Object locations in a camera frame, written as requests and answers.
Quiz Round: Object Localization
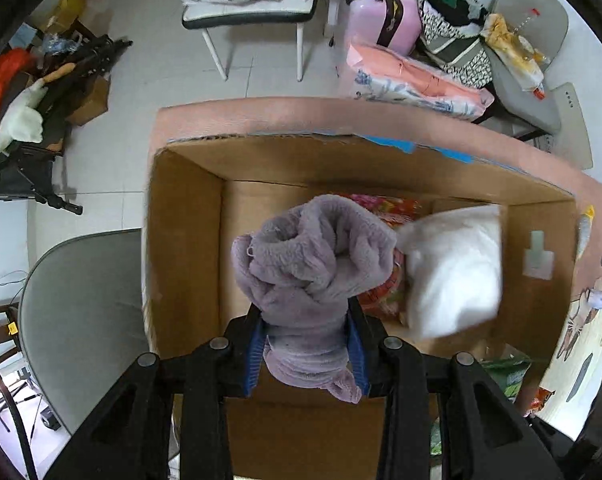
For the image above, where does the green snack package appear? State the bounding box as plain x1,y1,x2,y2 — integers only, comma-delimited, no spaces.
430,346,531,457

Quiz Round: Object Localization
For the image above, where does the white plastic bag package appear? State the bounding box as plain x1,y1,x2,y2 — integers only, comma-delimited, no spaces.
397,205,502,340

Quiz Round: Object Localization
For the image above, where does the purple fuzzy cloth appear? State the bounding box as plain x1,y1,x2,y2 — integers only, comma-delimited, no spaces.
231,195,397,404

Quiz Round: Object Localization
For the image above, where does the yellow rhinestone plush slipper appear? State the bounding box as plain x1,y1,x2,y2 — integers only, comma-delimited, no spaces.
576,205,595,260

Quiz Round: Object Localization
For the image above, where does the red floral snack package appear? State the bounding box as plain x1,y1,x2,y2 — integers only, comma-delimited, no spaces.
330,192,425,321

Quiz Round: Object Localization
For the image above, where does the grey chair near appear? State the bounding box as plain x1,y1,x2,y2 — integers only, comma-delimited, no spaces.
19,230,149,432

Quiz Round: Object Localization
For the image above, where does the grey chair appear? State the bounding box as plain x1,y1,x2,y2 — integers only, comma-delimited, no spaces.
19,230,149,432
481,0,569,133

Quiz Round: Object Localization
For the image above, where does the blue white tissue pack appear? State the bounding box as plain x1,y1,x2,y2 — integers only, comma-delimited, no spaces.
586,288,602,310

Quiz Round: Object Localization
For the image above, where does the brown cardboard box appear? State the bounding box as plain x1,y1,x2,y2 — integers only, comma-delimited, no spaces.
142,131,580,480

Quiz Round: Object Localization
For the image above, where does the black tripod stand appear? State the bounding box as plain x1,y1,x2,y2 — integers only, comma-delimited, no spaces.
0,35,133,216

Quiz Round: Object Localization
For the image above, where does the white flat board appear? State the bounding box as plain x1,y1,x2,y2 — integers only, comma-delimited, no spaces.
531,82,593,170

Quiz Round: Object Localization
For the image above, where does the small cardboard box floor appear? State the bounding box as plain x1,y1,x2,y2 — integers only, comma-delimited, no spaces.
66,75,110,126

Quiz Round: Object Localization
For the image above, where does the pink bedding package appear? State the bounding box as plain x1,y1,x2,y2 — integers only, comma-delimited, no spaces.
341,42,494,122

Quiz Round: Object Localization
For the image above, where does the white goose plush toy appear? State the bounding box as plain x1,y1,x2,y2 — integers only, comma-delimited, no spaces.
0,63,76,154

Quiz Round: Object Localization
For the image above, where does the yellow plastic bag on chair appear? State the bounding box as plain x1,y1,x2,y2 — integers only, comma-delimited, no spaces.
480,8,551,101

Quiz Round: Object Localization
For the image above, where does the black white patterned bag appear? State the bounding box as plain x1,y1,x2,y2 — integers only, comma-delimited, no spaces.
417,0,493,89

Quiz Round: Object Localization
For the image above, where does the white chair with cushion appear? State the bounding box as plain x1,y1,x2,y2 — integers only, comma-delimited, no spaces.
182,0,318,82

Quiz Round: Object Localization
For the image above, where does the pink suitcase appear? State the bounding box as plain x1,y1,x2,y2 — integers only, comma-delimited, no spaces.
335,0,421,55

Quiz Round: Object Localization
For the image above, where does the grey chair far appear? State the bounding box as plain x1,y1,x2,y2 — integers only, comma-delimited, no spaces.
481,0,569,133

